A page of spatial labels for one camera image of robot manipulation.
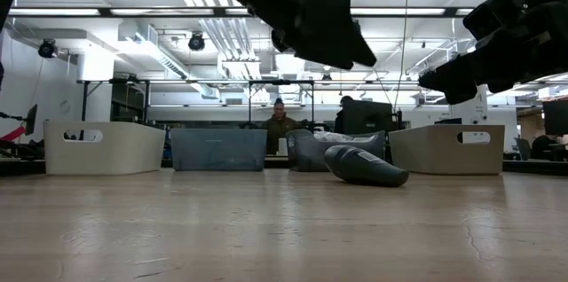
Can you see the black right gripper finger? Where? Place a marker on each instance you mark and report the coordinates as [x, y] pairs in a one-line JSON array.
[[461, 96], [457, 73]]

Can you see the red object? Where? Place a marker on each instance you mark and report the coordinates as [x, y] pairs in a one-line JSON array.
[[15, 133]]

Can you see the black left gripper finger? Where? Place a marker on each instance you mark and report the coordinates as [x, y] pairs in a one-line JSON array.
[[346, 49]]

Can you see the black ceiling spotlight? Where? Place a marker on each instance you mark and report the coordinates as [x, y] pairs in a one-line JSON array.
[[196, 41], [46, 49]]

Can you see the black background table frame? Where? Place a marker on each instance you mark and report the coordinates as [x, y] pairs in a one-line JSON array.
[[279, 82]]

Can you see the smoked transparent tilted bin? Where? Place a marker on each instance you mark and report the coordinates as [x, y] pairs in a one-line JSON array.
[[306, 153]]

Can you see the black overhead light beam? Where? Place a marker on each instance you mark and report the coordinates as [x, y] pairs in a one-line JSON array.
[[106, 11]]

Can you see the smoked transparent rectangular bin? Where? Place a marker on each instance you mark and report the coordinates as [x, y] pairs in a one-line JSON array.
[[217, 149]]

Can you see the white plastic bin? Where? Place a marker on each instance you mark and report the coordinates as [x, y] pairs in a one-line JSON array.
[[111, 153]]

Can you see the light grey plastic bin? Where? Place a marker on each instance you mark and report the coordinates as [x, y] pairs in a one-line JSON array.
[[444, 158]]

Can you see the person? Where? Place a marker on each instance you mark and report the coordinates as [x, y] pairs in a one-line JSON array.
[[541, 146], [346, 100], [279, 129]]

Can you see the black monitor on arm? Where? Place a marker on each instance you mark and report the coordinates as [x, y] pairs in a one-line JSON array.
[[32, 120]]

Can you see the white pillar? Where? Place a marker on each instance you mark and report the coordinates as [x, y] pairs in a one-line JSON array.
[[470, 113]]

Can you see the black computer monitor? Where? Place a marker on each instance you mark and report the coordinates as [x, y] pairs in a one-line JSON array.
[[557, 118], [368, 118]]

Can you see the black metal table frame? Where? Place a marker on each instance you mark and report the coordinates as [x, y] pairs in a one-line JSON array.
[[532, 166]]

